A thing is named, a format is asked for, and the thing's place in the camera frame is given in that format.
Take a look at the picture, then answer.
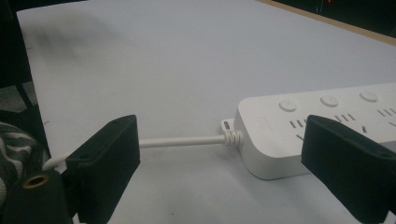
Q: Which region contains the white power strip cable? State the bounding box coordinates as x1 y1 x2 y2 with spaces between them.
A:
41 130 245 172

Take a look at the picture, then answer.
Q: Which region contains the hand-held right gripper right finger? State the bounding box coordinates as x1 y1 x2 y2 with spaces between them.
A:
301 114 396 224

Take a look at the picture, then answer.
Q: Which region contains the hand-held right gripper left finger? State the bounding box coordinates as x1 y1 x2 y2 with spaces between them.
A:
64 114 141 224

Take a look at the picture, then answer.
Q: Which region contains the striped dark cloth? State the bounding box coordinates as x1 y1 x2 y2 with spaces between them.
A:
0 121 50 209

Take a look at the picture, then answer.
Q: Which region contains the white power strip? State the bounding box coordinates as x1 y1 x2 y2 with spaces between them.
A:
219 82 396 180

